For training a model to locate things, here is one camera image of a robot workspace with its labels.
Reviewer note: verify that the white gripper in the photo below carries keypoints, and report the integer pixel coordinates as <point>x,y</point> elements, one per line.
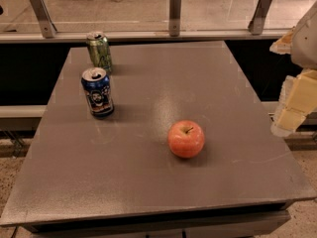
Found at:
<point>305,45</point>

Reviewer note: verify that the red apple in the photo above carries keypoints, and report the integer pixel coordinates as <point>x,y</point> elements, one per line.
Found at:
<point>185,139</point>

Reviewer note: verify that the green soda can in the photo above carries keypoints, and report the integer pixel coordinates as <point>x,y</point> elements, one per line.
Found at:
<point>99,50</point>

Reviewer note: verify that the blue pepsi can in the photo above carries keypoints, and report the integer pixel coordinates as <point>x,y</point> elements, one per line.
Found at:
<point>97,89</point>

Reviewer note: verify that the right metal railing bracket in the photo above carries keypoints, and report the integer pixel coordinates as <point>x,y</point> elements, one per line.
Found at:
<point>256,25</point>

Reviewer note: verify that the metal railing bracket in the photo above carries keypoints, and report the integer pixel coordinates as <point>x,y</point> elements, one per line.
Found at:
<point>47,27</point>
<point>256,25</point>
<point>174,17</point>

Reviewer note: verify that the middle metal railing bracket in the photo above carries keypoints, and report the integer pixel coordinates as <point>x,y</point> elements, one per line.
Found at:
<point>174,17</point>

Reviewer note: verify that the left metal railing bracket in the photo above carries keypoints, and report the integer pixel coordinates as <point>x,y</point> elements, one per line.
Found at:
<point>47,27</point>

